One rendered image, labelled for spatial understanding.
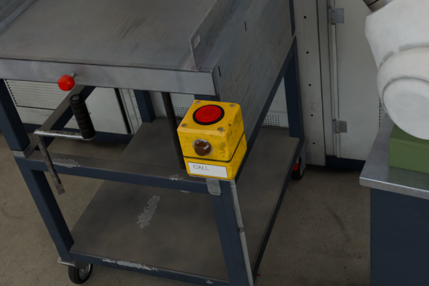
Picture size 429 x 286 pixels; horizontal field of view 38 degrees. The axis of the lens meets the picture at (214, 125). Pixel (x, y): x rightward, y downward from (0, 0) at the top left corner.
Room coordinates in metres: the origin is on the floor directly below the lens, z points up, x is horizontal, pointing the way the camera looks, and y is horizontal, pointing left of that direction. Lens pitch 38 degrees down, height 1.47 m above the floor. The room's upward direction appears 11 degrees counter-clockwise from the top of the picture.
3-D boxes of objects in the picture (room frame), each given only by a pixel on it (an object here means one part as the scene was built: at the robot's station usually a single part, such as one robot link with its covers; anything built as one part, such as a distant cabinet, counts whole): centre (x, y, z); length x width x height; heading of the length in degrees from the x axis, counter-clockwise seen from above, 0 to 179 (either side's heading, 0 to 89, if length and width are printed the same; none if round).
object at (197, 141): (0.73, 0.03, 0.87); 0.03 x 0.01 x 0.03; 64
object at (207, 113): (0.77, 0.01, 0.90); 0.04 x 0.04 x 0.02
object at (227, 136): (0.77, 0.01, 0.85); 0.08 x 0.08 x 0.10; 64
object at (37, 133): (1.12, 0.33, 0.62); 0.17 x 0.03 x 0.30; 65
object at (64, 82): (1.09, 0.27, 0.82); 0.04 x 0.03 x 0.03; 154
